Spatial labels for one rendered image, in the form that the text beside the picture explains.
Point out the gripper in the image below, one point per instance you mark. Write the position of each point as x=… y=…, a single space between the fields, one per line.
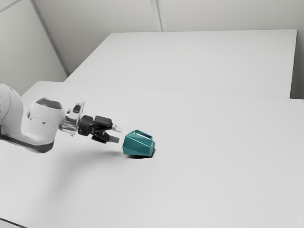
x=89 y=126

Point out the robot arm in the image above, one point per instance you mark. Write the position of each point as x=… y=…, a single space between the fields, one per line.
x=35 y=123

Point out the teal faceted mug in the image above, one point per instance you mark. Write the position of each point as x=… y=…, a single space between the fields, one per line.
x=139 y=145

